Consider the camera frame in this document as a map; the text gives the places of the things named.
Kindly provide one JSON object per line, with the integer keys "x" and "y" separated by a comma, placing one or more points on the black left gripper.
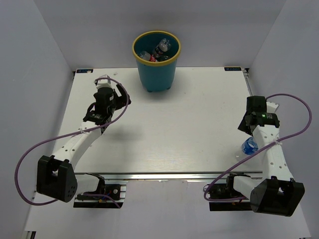
{"x": 121, "y": 100}

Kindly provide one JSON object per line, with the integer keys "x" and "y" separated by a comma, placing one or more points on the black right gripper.
{"x": 242, "y": 128}

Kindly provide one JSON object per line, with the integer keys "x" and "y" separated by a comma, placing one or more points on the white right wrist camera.
{"x": 272, "y": 107}

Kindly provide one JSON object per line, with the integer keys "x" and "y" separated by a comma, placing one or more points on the teal bin with yellow rim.
{"x": 156, "y": 76}

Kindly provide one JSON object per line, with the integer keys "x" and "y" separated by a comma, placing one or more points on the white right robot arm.
{"x": 277, "y": 193}

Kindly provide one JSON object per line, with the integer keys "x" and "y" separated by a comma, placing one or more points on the right blue table sticker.
{"x": 232, "y": 69}

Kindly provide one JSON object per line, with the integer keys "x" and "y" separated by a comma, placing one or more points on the blue label upright bottle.
{"x": 249, "y": 146}

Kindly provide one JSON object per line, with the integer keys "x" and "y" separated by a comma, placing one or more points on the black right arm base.
{"x": 225, "y": 194}

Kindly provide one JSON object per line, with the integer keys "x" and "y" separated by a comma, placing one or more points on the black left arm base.
{"x": 99, "y": 191}

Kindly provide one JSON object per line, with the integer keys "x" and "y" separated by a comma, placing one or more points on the aluminium table front rail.
{"x": 161, "y": 176}

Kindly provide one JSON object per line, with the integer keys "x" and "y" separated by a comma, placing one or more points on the red label plastic bottle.
{"x": 147, "y": 57}

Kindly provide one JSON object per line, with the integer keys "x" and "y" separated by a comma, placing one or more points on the black label clear bottle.
{"x": 163, "y": 46}

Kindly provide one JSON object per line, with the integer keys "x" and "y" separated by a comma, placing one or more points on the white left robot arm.
{"x": 55, "y": 174}

